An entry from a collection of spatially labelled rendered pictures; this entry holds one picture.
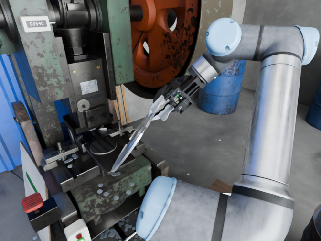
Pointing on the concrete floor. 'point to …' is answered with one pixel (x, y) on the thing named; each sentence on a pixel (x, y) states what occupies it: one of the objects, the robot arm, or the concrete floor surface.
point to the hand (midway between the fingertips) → (152, 115)
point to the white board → (34, 184)
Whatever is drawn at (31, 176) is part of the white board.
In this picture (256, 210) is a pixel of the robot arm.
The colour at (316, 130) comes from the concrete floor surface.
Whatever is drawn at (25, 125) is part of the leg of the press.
